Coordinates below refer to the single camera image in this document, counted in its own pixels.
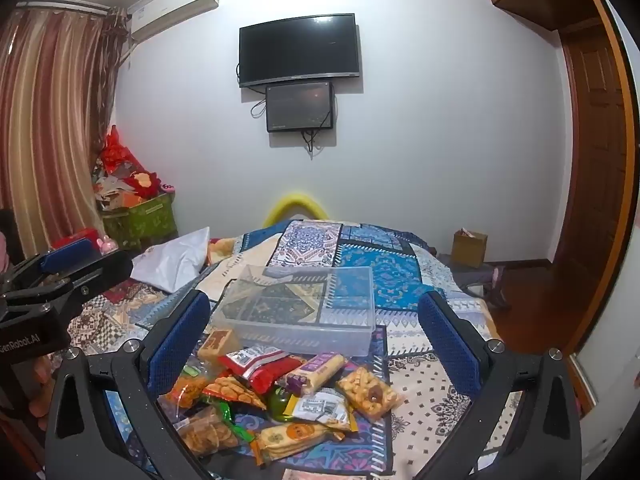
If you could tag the green jelly cup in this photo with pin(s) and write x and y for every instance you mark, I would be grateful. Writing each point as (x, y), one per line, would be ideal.
(277, 400)

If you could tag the green edged cracker bag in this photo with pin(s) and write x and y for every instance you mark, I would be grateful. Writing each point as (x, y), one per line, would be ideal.
(212, 430)

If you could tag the white air conditioner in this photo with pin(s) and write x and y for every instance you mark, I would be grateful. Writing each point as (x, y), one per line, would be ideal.
(157, 16)

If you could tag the brown square cake snack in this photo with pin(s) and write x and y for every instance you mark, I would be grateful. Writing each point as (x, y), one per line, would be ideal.
(219, 342)

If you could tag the pink toy figure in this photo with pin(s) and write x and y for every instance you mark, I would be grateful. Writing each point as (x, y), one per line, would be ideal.
(106, 245)

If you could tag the red barcode snack bag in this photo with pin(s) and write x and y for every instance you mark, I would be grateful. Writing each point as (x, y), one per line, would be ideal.
(260, 366)

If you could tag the clear plastic storage bin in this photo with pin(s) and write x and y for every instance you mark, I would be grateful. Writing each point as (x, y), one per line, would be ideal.
(302, 309)

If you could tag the red box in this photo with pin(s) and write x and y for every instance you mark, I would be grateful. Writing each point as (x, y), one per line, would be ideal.
(90, 234)

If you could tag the brown wooden door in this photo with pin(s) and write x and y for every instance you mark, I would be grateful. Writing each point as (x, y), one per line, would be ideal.
(597, 219)

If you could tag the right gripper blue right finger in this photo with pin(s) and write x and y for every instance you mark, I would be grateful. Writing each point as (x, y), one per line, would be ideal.
(456, 343)

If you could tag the green storage box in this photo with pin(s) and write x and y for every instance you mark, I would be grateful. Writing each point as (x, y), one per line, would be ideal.
(142, 226)

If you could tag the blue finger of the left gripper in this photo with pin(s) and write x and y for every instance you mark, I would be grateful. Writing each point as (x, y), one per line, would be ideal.
(69, 256)

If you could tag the striped red curtain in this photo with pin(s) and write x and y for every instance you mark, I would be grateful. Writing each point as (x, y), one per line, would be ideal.
(58, 77)

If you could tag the red broad bean bag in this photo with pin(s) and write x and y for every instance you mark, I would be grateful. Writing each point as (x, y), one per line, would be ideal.
(229, 389)

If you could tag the brown cardboard box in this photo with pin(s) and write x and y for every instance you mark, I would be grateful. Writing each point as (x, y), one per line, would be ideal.
(469, 248)

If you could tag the white pillow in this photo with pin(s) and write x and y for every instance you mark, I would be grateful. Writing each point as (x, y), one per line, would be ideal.
(171, 265)

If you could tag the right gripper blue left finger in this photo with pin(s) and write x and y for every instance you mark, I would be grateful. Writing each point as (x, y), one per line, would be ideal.
(167, 347)

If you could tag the small wall monitor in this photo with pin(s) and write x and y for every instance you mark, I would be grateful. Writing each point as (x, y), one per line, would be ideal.
(300, 106)

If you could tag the clear bag fried crackers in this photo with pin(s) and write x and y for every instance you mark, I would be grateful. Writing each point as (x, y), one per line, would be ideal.
(368, 395)

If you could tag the person left hand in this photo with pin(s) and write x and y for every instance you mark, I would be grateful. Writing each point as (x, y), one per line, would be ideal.
(40, 402)

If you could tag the patchwork patterned bedspread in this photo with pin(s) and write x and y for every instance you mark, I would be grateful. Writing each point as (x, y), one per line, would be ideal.
(104, 425)

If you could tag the purple coconut roll pack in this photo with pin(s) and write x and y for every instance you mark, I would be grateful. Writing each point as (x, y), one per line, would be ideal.
(313, 374)

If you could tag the white barcode snack pack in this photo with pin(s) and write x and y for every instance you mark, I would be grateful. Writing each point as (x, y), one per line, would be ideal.
(326, 407)

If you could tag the large wall television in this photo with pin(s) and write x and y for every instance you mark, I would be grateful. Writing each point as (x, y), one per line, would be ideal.
(307, 47)

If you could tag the yellow curved bed rail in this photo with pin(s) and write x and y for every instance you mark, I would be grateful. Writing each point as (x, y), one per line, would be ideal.
(294, 202)

